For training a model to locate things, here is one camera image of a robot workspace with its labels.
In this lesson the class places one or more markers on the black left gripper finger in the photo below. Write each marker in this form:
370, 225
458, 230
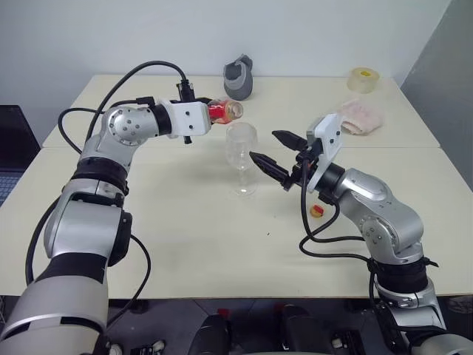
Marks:
205, 100

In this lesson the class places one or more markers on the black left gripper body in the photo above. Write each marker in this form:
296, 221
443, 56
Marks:
187, 140

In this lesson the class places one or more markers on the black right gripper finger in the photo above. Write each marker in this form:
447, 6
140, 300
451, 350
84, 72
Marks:
269, 165
290, 138

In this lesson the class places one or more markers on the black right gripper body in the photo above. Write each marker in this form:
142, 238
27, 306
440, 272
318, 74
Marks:
295, 174

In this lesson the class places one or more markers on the small red liquid bottle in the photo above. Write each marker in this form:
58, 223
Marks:
225, 111

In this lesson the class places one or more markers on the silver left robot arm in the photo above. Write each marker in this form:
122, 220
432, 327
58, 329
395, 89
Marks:
81, 236

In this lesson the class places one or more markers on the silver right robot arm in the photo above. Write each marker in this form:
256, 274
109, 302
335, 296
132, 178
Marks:
384, 218

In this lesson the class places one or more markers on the clear wine glass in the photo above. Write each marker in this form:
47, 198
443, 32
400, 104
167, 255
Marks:
241, 148

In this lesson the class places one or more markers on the red and yellow bottle cap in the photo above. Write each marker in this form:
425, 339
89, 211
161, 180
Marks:
317, 211

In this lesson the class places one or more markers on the pink fluffy towel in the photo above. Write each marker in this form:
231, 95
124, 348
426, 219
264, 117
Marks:
362, 116

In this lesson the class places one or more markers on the clear tape roll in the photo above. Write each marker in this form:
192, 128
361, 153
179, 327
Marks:
364, 81

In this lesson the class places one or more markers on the dark rounded shape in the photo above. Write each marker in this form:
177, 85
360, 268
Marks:
218, 336
306, 333

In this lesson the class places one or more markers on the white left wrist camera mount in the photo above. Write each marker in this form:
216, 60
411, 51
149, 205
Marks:
186, 116

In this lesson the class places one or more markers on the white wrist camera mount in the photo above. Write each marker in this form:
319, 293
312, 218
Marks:
330, 148
186, 116

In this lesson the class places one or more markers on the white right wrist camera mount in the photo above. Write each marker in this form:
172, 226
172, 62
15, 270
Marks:
330, 148

